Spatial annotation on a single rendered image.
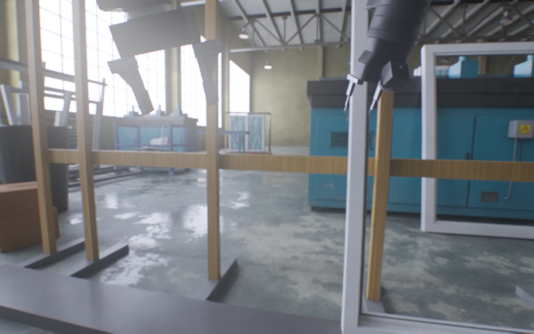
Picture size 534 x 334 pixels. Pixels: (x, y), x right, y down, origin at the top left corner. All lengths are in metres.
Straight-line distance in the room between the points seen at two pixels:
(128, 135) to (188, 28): 7.15
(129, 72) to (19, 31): 7.25
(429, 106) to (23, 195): 2.88
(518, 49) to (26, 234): 3.69
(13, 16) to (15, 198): 6.06
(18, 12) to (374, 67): 7.65
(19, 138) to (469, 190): 3.73
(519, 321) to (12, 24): 8.26
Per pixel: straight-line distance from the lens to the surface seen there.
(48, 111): 8.13
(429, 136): 2.34
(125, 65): 0.53
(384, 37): 0.47
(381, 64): 0.48
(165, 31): 0.47
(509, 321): 1.48
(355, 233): 0.88
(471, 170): 1.22
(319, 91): 2.40
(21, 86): 4.51
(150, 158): 1.35
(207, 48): 0.46
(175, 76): 12.26
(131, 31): 0.50
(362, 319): 1.03
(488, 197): 2.81
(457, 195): 2.71
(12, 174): 2.91
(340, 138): 2.40
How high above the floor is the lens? 0.69
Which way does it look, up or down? 6 degrees down
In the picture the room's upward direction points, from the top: 1 degrees clockwise
